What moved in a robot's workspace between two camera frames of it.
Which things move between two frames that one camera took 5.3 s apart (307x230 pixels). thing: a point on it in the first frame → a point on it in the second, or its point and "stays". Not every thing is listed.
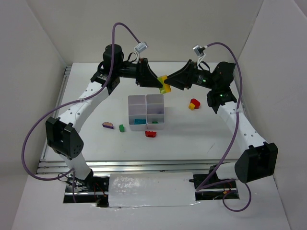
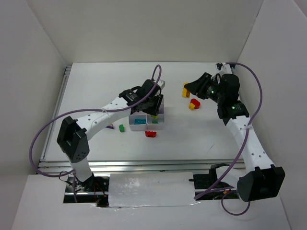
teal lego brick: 140,121 stays
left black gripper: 140,72 → 155,105
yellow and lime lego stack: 161,79 → 185,93
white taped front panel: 151,189 stays
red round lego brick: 196,103 stays
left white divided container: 137,112 stays
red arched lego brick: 150,134 stays
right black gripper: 190,74 → 201,86
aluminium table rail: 133,166 stays
